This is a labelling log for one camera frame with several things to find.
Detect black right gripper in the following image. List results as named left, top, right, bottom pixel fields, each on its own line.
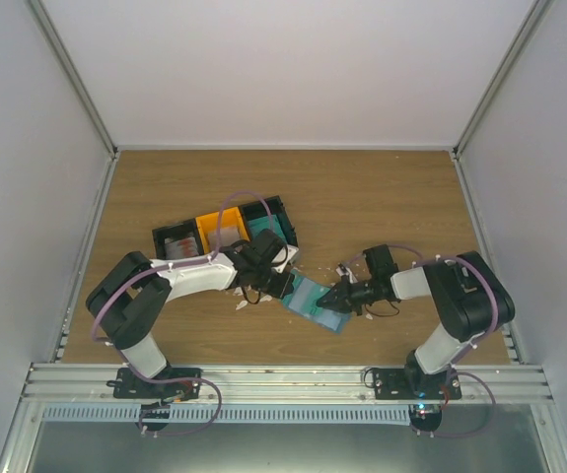
left=318, top=275, right=379, bottom=315

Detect blue leather card holder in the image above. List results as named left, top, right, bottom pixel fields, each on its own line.
left=281, top=271, right=351, bottom=334

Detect black three-compartment card tray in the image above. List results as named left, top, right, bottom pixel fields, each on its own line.
left=152, top=196, right=298, bottom=260

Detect teal credit card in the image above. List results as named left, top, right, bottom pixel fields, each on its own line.
left=282, top=293, right=297, bottom=310

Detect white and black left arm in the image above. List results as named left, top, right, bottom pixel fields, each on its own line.
left=86, top=229, right=299, bottom=398

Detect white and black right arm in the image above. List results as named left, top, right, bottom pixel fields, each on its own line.
left=317, top=244, right=516, bottom=399

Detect white card stack in bin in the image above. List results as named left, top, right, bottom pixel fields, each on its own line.
left=207, top=226, right=242, bottom=248

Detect red and white card stack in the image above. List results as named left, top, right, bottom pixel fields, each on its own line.
left=164, top=236, right=199, bottom=260

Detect orange middle tray bin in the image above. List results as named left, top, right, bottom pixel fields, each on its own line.
left=195, top=207, right=249, bottom=253

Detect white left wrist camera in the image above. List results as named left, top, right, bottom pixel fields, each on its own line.
left=272, top=244, right=299, bottom=273

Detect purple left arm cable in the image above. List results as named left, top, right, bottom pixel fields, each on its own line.
left=89, top=189, right=274, bottom=439

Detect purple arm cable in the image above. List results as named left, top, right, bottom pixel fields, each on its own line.
left=341, top=243, right=504, bottom=439
left=89, top=189, right=274, bottom=439

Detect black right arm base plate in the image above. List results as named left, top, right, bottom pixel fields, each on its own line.
left=371, top=368, right=462, bottom=401

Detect grey slotted cable duct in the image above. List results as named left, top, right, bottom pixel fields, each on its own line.
left=42, top=403, right=410, bottom=426

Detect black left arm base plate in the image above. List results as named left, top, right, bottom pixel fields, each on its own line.
left=106, top=368, right=202, bottom=400

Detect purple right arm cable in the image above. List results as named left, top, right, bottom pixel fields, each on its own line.
left=341, top=243, right=504, bottom=439

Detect aluminium front frame rail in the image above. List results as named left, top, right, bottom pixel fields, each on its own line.
left=22, top=364, right=553, bottom=404

